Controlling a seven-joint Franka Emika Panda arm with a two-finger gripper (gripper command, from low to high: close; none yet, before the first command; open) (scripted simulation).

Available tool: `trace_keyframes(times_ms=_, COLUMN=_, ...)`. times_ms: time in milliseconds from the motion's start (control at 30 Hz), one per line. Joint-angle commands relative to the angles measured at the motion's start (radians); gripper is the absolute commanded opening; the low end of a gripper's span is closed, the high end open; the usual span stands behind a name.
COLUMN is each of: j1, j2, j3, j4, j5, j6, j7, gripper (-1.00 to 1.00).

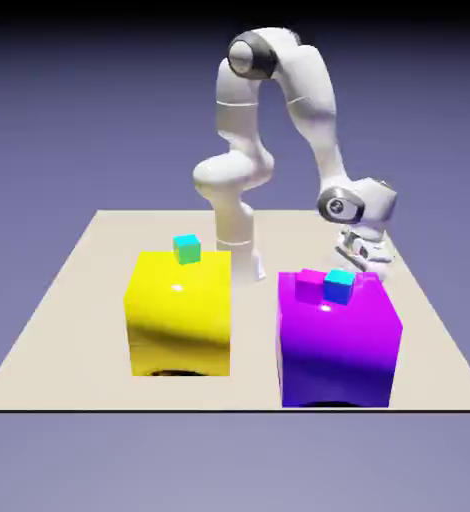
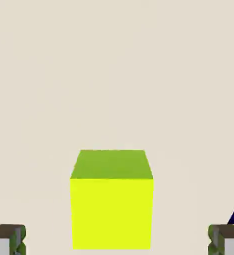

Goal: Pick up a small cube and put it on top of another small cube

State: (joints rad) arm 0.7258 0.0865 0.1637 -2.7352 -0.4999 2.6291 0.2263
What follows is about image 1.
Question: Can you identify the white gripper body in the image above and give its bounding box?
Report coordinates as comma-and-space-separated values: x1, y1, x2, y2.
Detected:
334, 242, 395, 280

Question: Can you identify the small cyan blue cube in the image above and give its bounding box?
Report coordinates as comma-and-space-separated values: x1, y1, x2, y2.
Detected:
322, 268, 357, 306

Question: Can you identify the small magenta cube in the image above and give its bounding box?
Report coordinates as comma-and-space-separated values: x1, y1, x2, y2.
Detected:
294, 268, 327, 304

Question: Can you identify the small cyan green cube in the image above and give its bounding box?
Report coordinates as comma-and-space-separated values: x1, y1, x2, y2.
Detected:
172, 234, 202, 266

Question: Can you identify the large purple box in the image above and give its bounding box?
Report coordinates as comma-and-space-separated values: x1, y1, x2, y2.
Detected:
277, 270, 404, 409

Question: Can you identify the large yellow box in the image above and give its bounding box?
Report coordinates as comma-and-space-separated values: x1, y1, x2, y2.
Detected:
123, 250, 232, 378

